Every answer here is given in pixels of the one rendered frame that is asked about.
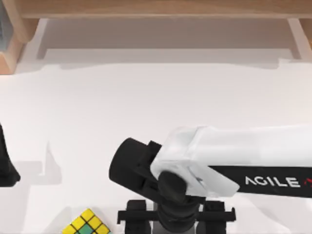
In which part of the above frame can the yellow and green puzzle cube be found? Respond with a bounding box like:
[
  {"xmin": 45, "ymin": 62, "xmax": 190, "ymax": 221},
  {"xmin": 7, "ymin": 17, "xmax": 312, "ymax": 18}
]
[{"xmin": 61, "ymin": 208, "xmax": 112, "ymax": 234}]

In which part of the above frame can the wooden open shelf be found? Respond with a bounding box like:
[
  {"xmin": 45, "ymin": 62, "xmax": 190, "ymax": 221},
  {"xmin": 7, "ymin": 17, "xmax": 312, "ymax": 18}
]
[{"xmin": 0, "ymin": 0, "xmax": 312, "ymax": 75}]

